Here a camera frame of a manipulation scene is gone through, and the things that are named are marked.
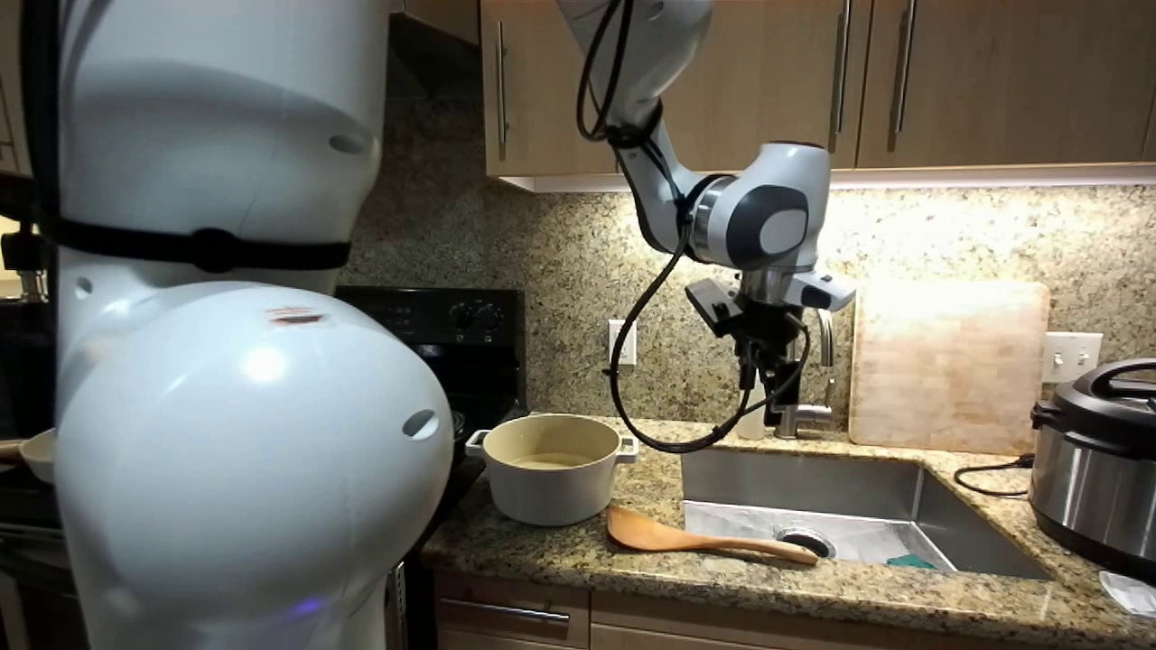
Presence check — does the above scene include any black cooker power cord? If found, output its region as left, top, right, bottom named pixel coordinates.
left=951, top=451, right=1039, bottom=500

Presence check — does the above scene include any chrome gooseneck faucet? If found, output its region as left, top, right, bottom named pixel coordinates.
left=769, top=303, right=850, bottom=446

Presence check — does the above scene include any pale wooden cutting board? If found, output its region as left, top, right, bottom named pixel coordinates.
left=846, top=280, right=1054, bottom=458

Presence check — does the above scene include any steel pressure cooker black lid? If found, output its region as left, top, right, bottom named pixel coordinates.
left=1025, top=353, right=1156, bottom=586

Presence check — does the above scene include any light wood upper cabinet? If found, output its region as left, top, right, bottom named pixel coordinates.
left=478, top=0, right=1156, bottom=193

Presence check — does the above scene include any light wood base cabinet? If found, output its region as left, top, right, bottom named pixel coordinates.
left=431, top=576, right=1156, bottom=650

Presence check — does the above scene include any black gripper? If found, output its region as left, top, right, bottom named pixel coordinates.
left=717, top=292, right=808, bottom=425

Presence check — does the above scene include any stainless steel sink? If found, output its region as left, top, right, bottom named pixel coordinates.
left=680, top=446, right=1054, bottom=583

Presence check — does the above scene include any metal upper cabinet handle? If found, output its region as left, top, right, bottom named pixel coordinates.
left=826, top=0, right=860, bottom=156
left=885, top=0, right=921, bottom=156
left=492, top=23, right=512, bottom=167

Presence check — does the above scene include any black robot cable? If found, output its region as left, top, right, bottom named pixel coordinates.
left=575, top=0, right=812, bottom=458

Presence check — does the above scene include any wooden spoon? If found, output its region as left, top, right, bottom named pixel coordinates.
left=598, top=504, right=823, bottom=571

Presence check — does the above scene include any white pot with handles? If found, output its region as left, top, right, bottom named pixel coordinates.
left=463, top=413, right=641, bottom=530

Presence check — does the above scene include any green dish sponge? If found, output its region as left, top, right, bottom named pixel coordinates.
left=880, top=549, right=946, bottom=577

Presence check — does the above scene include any metal drawer handle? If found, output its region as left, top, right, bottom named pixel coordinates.
left=432, top=593, right=570, bottom=624

